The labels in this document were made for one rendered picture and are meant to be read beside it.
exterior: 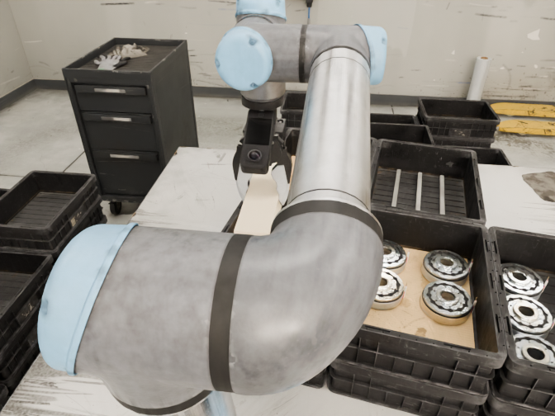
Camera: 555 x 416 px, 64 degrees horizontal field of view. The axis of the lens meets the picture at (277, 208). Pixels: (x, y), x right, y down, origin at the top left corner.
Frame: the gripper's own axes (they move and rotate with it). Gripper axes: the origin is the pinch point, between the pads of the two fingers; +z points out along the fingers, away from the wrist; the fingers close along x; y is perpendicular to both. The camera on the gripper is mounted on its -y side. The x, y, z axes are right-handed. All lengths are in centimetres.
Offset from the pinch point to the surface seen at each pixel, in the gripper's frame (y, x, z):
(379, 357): -14.1, -24.1, 24.7
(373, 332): -14.9, -22.0, 16.7
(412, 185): 54, -39, 27
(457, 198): 48, -51, 27
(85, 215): 70, 87, 61
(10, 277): 41, 106, 72
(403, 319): -2.4, -30.1, 26.6
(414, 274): 12.2, -34.2, 26.6
